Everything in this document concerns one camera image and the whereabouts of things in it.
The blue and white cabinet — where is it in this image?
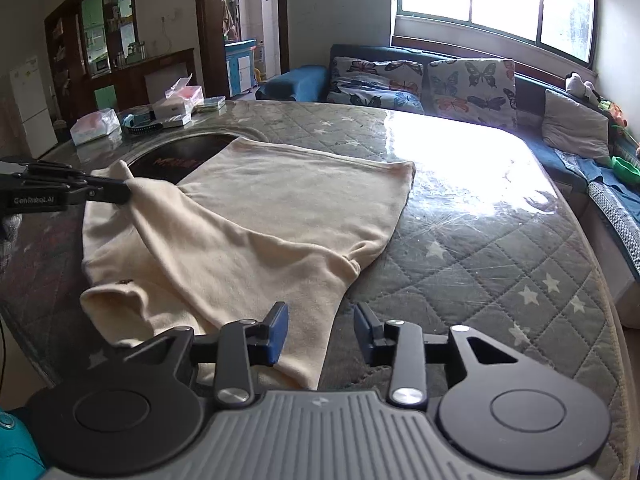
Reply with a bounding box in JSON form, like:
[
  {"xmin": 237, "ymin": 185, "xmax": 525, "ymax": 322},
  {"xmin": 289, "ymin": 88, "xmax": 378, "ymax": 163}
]
[{"xmin": 224, "ymin": 40, "xmax": 257, "ymax": 97}]

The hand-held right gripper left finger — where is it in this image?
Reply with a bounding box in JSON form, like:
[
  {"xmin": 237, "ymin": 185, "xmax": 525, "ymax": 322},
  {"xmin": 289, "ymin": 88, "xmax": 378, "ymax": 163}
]
[{"xmin": 125, "ymin": 302, "xmax": 291, "ymax": 409}]

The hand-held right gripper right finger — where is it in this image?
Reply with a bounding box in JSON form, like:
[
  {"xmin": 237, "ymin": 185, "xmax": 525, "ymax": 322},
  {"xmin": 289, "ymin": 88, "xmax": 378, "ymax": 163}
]
[{"xmin": 353, "ymin": 303, "xmax": 519, "ymax": 408}]

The grey plain cushion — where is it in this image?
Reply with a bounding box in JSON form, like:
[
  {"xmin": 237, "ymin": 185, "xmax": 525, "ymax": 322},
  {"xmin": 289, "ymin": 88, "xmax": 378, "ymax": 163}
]
[{"xmin": 541, "ymin": 89, "xmax": 611, "ymax": 162}]

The teal plastic object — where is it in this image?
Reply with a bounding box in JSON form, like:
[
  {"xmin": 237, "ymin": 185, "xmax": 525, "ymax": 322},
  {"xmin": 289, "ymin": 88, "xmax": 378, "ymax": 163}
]
[{"xmin": 0, "ymin": 406, "xmax": 47, "ymax": 480}]

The beige knit shirt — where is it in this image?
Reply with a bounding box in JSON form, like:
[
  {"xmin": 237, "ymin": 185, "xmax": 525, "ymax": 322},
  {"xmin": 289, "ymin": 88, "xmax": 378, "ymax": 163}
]
[{"xmin": 80, "ymin": 136, "xmax": 417, "ymax": 391}]

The white cardboard box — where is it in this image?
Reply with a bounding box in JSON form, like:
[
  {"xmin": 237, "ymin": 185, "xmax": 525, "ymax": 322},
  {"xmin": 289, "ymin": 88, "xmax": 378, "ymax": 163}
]
[{"xmin": 152, "ymin": 95, "xmax": 197, "ymax": 122}]

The black round cooktop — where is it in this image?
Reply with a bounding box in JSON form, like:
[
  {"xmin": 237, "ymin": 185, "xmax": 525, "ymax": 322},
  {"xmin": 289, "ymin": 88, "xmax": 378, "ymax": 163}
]
[{"xmin": 124, "ymin": 130, "xmax": 242, "ymax": 187}]

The dark wooden wall cabinet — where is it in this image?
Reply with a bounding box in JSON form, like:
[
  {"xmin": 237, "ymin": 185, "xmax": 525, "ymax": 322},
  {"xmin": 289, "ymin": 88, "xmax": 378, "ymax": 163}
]
[{"xmin": 43, "ymin": 0, "xmax": 196, "ymax": 127}]

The grey quilted star tablecloth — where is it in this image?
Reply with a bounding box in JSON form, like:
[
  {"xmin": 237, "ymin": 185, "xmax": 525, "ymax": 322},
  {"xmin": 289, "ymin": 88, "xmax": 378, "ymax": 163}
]
[{"xmin": 0, "ymin": 99, "xmax": 632, "ymax": 480}]

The clear bag of pink tissues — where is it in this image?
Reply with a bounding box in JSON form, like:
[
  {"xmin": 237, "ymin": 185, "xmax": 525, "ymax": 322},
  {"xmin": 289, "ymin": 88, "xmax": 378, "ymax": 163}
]
[{"xmin": 69, "ymin": 108, "xmax": 123, "ymax": 147}]

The blue cloth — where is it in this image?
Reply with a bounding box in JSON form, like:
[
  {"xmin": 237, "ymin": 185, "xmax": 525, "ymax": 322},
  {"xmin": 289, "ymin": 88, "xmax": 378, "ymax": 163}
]
[{"xmin": 554, "ymin": 149, "xmax": 622, "ymax": 197}]

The clear plastic pink box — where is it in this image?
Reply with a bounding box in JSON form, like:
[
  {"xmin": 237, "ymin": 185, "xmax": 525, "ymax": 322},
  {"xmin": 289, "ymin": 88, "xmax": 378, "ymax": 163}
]
[{"xmin": 164, "ymin": 76, "xmax": 204, "ymax": 107}]

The white refrigerator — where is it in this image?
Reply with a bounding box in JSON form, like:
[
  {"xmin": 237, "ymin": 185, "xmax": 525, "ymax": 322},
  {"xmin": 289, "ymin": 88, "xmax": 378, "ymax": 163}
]
[{"xmin": 8, "ymin": 55, "xmax": 59, "ymax": 159}]

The dark wooden door frame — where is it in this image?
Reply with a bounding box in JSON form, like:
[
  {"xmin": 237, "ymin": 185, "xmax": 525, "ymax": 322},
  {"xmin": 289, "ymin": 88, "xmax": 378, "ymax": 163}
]
[{"xmin": 194, "ymin": 0, "xmax": 290, "ymax": 99}]

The green plastic bowl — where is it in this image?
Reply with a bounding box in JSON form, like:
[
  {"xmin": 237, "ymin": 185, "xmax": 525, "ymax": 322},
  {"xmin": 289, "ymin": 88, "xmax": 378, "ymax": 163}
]
[{"xmin": 610, "ymin": 156, "xmax": 640, "ymax": 185}]

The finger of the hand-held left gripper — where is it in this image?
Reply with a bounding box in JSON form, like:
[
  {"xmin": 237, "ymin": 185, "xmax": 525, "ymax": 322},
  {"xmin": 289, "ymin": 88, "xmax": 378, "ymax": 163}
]
[
  {"xmin": 69, "ymin": 174, "xmax": 134, "ymax": 206},
  {"xmin": 0, "ymin": 157, "xmax": 96, "ymax": 184}
]

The butterfly print cushion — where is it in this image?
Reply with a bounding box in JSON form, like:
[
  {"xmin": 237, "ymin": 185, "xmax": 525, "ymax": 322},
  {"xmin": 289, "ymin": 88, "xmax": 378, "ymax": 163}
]
[
  {"xmin": 327, "ymin": 56, "xmax": 425, "ymax": 114},
  {"xmin": 428, "ymin": 58, "xmax": 518, "ymax": 130}
]

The blue sofa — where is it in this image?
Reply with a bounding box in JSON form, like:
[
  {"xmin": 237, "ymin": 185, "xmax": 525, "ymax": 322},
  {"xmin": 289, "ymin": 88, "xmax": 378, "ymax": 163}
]
[{"xmin": 255, "ymin": 44, "xmax": 640, "ymax": 281}]

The patterned sofa cover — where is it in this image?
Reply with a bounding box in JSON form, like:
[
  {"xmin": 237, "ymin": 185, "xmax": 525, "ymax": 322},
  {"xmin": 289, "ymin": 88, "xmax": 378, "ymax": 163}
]
[{"xmin": 587, "ymin": 179, "xmax": 640, "ymax": 277}]

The grey plush toy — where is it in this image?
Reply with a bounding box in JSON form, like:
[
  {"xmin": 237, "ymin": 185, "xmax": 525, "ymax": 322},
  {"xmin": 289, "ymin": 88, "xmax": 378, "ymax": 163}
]
[{"xmin": 565, "ymin": 72, "xmax": 601, "ymax": 107}]

